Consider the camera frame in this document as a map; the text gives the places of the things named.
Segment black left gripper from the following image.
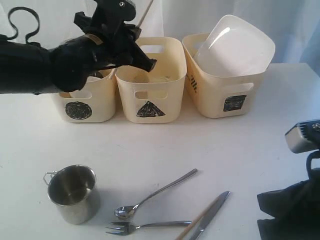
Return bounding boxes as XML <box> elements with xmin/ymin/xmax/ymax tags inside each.
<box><xmin>50</xmin><ymin>23</ymin><xmax>157</xmax><ymax>92</ymax></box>

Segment white plastic bowl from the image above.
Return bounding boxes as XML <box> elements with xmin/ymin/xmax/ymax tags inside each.
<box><xmin>69</xmin><ymin>76</ymin><xmax>103</xmax><ymax>99</ymax></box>

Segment white square plate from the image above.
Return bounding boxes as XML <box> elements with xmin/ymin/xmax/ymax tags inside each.
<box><xmin>193</xmin><ymin>14</ymin><xmax>276</xmax><ymax>78</ymax></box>

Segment steel mug wire handle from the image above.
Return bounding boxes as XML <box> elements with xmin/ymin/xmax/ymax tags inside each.
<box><xmin>43</xmin><ymin>164</ymin><xmax>102</xmax><ymax>225</ymax></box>

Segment steel spoon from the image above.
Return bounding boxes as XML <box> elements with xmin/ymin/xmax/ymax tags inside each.
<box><xmin>114</xmin><ymin>168</ymin><xmax>199</xmax><ymax>220</ymax></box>

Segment wooden chopstick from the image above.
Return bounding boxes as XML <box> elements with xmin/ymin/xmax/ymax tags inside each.
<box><xmin>175</xmin><ymin>196</ymin><xmax>219</xmax><ymax>240</ymax></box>
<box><xmin>108</xmin><ymin>0</ymin><xmax>154</xmax><ymax>80</ymax></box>

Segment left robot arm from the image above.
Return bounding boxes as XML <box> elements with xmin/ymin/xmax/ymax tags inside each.
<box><xmin>0</xmin><ymin>23</ymin><xmax>157</xmax><ymax>95</ymax></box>

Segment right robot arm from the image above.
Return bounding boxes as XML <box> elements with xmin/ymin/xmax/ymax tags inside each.
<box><xmin>257</xmin><ymin>168</ymin><xmax>320</xmax><ymax>240</ymax></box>

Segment cream bin triangle mark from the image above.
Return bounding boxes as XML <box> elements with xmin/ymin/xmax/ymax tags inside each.
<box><xmin>114</xmin><ymin>36</ymin><xmax>188</xmax><ymax>124</ymax></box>

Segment cream bin circle mark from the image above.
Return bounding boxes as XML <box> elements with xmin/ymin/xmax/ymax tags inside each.
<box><xmin>49</xmin><ymin>67</ymin><xmax>118</xmax><ymax>124</ymax></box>

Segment cream bin square mark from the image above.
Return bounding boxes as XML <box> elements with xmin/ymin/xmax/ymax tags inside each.
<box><xmin>182</xmin><ymin>33</ymin><xmax>265</xmax><ymax>119</ymax></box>

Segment steel table knife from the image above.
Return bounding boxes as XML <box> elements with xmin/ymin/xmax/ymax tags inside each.
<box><xmin>188</xmin><ymin>191</ymin><xmax>231</xmax><ymax>240</ymax></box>

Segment steel fork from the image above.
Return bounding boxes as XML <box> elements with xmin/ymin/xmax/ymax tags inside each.
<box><xmin>106</xmin><ymin>221</ymin><xmax>192</xmax><ymax>236</ymax></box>

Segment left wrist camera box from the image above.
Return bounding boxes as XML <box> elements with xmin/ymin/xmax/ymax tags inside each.
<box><xmin>73</xmin><ymin>0</ymin><xmax>142</xmax><ymax>40</ymax></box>

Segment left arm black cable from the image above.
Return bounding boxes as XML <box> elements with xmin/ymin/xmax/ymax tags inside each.
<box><xmin>6</xmin><ymin>6</ymin><xmax>41</xmax><ymax>45</ymax></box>

